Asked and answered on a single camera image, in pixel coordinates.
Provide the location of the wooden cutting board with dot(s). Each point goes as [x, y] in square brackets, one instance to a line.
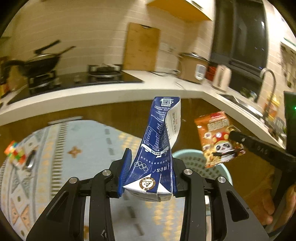
[141, 47]

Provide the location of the blue white milk carton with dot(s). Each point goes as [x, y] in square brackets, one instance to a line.
[150, 174]

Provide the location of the patterned blue tablecloth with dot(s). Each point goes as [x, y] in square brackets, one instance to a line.
[81, 149]

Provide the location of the black wok pan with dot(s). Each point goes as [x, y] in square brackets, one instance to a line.
[40, 64]

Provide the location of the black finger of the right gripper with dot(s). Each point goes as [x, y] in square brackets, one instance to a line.
[276, 156]

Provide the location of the black window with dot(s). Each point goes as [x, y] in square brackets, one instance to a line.
[240, 42]

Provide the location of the beige rice cooker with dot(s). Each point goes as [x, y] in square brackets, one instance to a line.
[192, 67]

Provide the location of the orange panda snack packet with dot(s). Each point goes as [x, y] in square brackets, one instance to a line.
[214, 131]

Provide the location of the person's right hand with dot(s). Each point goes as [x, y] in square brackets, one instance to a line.
[269, 208]

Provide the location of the light green trash basket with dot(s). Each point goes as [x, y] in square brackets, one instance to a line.
[195, 160]

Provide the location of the yellow wall cabinet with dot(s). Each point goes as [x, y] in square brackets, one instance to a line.
[189, 11]

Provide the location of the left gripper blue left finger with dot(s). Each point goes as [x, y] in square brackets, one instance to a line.
[125, 168]

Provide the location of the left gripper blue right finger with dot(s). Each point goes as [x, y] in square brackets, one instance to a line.
[174, 179]

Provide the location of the chrome sink faucet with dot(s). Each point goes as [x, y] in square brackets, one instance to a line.
[267, 91]

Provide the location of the colourful rubik's cube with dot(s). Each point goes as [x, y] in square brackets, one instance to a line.
[15, 153]

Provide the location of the white electric kettle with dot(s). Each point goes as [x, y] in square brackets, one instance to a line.
[222, 78]

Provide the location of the black car key fob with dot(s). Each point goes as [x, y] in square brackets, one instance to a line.
[30, 160]

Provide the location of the black gas stove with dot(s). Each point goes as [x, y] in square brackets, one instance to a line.
[95, 74]

